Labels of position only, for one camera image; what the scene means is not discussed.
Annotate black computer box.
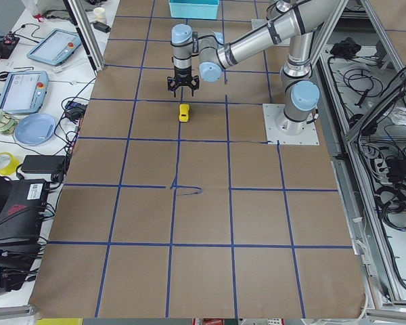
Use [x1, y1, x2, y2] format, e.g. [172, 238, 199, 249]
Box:
[0, 176, 49, 272]

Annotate blue teach pendant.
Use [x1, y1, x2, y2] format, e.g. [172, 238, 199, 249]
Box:
[0, 71, 49, 114]
[26, 28, 82, 66]

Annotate black power adapter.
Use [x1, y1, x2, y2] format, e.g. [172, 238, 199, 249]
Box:
[20, 155, 65, 174]

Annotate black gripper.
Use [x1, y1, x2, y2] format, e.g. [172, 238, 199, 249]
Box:
[167, 67, 200, 97]

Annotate aluminium frame post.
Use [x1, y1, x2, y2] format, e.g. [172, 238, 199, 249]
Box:
[63, 0, 105, 72]

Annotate brown paper table cover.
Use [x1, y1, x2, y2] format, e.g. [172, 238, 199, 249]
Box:
[30, 1, 365, 318]

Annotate yellow tape roll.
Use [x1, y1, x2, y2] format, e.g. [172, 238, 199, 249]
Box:
[0, 152, 20, 176]

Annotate white paper cup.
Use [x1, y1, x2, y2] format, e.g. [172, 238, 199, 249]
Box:
[93, 7, 107, 24]

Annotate green tape rolls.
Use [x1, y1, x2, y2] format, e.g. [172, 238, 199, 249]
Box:
[0, 110, 18, 135]

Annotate yellow toy beetle car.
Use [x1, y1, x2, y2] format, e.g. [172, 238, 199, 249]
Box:
[179, 104, 190, 123]

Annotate blue teach pendant near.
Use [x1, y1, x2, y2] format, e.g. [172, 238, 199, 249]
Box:
[0, 71, 49, 114]

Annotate blue teach pendant far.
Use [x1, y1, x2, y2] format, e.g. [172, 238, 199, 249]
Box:
[26, 28, 82, 66]

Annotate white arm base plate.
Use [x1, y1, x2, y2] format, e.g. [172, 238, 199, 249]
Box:
[263, 104, 319, 146]

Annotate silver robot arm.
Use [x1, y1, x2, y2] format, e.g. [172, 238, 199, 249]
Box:
[167, 1, 336, 135]

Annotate light blue plastic bin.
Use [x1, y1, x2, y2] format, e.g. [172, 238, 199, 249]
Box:
[168, 0, 220, 20]

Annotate light blue plate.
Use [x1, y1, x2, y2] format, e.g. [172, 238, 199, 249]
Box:
[14, 113, 56, 146]

